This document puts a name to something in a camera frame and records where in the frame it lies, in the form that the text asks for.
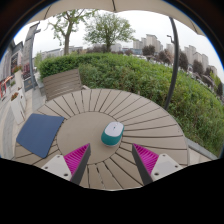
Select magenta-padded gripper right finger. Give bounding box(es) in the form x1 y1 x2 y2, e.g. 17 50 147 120
131 143 183 186

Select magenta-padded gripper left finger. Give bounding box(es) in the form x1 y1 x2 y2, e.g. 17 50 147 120
40 143 92 186

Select white and teal computer mouse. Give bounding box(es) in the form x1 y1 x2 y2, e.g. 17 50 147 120
100 121 125 148

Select blue rectangular mouse pad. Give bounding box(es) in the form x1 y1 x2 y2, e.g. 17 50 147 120
15 112 66 159

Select grey slatted outdoor chair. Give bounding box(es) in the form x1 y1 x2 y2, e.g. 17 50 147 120
42 68 90 102

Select green trimmed hedge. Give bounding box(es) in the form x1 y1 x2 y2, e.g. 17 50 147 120
37 52 224 156

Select dark curved parasol pole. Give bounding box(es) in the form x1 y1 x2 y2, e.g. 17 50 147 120
163 16 181 111

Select tall grey sign pillar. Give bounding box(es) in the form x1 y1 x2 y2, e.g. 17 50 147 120
20 22 42 92

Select distant apartment buildings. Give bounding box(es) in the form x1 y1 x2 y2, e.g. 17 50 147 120
132 33 219 78

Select bare-trunked leaning tree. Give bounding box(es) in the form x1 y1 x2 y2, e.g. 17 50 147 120
46 9 98 56

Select round leafy green tree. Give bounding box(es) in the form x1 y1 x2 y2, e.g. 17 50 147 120
83 12 136 53

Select beige parasol canopy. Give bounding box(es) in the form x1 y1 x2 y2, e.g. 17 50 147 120
26 0 206 38

